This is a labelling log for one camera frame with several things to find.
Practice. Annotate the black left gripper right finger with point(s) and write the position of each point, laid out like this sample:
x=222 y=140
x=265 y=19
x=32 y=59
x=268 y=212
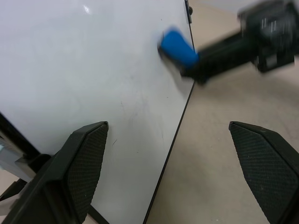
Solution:
x=268 y=168

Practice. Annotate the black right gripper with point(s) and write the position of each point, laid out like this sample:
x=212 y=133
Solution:
x=275 y=30

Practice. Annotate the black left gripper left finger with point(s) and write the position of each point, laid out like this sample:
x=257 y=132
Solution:
x=60 y=177

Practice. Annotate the blue whiteboard eraser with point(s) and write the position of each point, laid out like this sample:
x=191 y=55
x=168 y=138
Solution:
x=180 y=50

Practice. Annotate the grey whiteboard stand bracket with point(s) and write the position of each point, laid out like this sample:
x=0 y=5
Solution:
x=14 y=161

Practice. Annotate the black whiteboard frame clip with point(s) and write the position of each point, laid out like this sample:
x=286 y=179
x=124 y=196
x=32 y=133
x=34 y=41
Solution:
x=189 y=11

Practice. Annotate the white whiteboard with black frame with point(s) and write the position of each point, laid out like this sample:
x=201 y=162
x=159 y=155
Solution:
x=81 y=70

